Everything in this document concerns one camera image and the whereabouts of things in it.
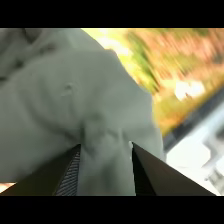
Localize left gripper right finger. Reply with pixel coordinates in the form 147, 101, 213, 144
131, 142, 216, 197

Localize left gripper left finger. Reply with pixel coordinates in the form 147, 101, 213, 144
0, 143, 82, 197

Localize grey-green shirt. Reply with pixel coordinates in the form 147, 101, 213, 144
0, 27, 167, 197

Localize silver frame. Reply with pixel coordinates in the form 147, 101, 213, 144
165, 103, 224, 197

